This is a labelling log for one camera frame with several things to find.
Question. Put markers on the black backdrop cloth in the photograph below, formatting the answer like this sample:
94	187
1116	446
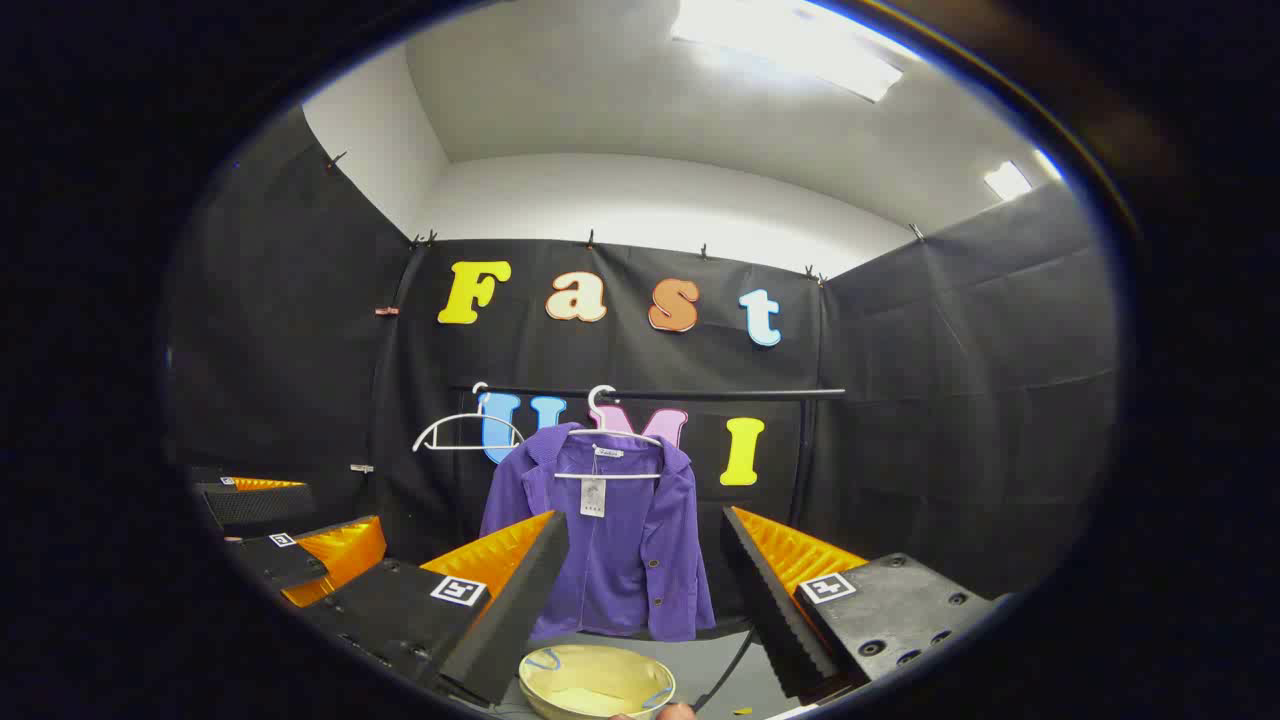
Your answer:
950	400

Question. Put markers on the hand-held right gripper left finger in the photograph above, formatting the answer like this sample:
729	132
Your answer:
500	610

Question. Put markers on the purple jacket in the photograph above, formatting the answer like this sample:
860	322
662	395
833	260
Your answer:
620	560

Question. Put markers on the small ceiling light panel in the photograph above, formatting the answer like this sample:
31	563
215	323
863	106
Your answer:
1007	181

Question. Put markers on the black clothes rail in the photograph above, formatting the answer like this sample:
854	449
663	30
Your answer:
750	394

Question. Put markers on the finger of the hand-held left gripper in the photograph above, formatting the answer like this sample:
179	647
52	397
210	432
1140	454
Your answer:
262	565
255	505

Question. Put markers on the cream laundry hamper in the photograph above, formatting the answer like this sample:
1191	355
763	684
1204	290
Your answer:
590	680

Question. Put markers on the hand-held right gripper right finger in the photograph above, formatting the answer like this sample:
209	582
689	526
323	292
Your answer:
770	610

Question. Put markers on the large ceiling light panel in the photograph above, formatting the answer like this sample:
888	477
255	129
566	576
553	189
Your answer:
790	45

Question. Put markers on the white clothes hanger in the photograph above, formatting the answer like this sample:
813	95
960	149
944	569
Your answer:
620	476
470	447

